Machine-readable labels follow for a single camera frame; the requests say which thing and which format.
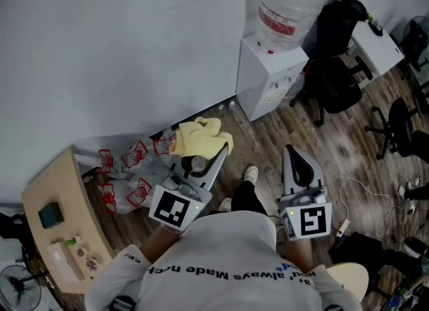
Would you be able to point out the person's white printed shirt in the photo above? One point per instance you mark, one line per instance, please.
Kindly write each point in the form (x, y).
(228, 259)

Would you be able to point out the plastic-wrapped large water jug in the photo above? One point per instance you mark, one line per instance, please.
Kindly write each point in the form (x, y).
(286, 4)

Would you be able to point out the person's left forearm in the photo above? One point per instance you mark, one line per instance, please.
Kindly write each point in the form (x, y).
(159, 242)

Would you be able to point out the round wooden stool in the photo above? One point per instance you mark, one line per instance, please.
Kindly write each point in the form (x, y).
(353, 281)

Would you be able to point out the white power strip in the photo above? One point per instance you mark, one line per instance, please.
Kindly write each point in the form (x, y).
(342, 227)

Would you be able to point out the small clear bottle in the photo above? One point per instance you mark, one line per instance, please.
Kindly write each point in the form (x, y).
(232, 107)

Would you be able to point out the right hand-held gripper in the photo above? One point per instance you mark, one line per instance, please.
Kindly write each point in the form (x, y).
(311, 219)

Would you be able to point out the black high-back office chair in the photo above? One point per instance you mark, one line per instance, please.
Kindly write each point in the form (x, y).
(335, 75)

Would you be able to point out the empty clear jug red label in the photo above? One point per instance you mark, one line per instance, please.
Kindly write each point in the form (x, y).
(109, 199)
(134, 155)
(106, 160)
(139, 193)
(162, 143)

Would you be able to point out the person's black trouser leg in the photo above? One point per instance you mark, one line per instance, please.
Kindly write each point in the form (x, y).
(248, 197)

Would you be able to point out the small green plant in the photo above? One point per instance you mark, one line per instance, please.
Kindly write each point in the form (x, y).
(71, 242)

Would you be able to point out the black standing fan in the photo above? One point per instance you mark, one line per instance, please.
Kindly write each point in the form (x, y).
(18, 289)

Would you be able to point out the black device on cabinet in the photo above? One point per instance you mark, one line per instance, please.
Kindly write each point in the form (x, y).
(376, 29)

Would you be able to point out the person's right forearm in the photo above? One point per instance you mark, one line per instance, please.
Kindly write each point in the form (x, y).
(300, 254)

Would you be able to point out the white flat tray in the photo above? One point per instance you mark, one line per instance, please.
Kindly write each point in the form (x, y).
(63, 262)

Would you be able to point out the black mesh office chair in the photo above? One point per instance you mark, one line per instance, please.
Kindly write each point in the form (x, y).
(400, 118)

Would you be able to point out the white cabinet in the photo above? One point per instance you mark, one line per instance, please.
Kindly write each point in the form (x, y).
(382, 51)

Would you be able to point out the light wooden side table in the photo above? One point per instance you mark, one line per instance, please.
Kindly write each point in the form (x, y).
(67, 185)

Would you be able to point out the white water dispenser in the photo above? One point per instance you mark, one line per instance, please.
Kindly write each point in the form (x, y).
(259, 78)

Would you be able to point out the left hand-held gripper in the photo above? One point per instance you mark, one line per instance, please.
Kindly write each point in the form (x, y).
(174, 207)

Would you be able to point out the dark green box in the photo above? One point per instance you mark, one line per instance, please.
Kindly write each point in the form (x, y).
(50, 215)

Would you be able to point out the person's white shoe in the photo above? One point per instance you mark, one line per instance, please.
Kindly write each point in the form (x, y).
(250, 173)
(225, 204)

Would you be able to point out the clear plastic bag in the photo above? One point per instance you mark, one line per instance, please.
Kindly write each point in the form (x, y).
(296, 88)

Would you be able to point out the black bag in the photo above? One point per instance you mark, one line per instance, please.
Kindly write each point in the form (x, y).
(368, 256)

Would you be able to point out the yellow cloth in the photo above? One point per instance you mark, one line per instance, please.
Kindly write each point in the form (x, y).
(197, 137)

